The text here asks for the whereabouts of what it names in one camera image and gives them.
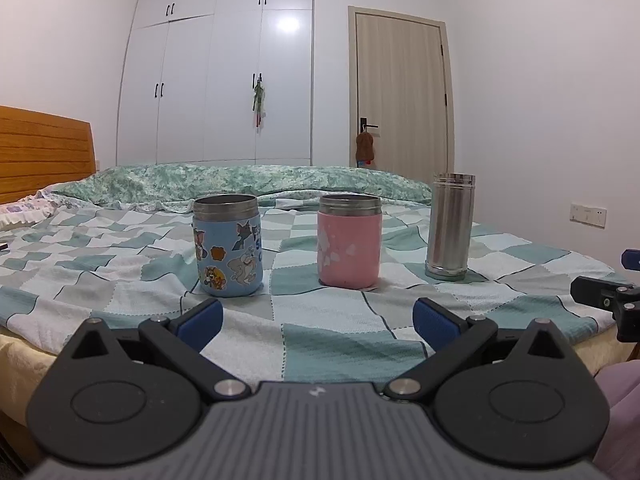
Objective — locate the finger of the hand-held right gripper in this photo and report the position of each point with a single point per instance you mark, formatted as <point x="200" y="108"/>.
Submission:
<point x="600" y="295"/>
<point x="632" y="259"/>

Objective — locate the beige wooden door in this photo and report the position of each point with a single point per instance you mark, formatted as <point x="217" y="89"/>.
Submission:
<point x="400" y="85"/>

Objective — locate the wooden headboard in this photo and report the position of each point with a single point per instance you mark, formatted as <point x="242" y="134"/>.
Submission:
<point x="40" y="155"/>

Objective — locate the checkered green white bedsheet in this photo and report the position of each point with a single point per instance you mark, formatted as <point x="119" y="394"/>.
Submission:
<point x="325" y="317"/>

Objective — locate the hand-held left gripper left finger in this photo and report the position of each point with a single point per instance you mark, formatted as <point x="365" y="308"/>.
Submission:
<point x="202" y="322"/>

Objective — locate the white wardrobe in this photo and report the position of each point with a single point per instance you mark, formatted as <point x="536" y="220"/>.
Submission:
<point x="200" y="85"/>

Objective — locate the pink paw print cup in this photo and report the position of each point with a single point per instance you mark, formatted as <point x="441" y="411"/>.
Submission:
<point x="350" y="255"/>

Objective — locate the tall stainless steel cup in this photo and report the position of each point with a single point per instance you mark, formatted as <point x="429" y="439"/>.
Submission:
<point x="450" y="230"/>

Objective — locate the person's pink trouser leg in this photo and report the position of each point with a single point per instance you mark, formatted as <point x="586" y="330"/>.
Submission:
<point x="622" y="410"/>

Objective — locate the green floral quilt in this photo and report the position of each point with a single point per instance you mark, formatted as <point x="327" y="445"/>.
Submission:
<point x="250" y="177"/>

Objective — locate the white floral pillow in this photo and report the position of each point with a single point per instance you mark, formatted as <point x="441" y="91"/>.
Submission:
<point x="25" y="210"/>

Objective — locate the white wall socket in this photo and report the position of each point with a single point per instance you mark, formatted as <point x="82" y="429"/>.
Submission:
<point x="588" y="213"/>

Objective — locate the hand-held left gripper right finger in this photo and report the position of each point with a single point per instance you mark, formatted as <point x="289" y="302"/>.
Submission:
<point x="434" y="324"/>

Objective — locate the blue cartoon sticker cup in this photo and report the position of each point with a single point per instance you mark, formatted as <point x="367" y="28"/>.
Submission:
<point x="227" y="255"/>

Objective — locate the green hanging ornament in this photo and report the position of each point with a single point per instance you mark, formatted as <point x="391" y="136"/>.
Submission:
<point x="258" y="97"/>

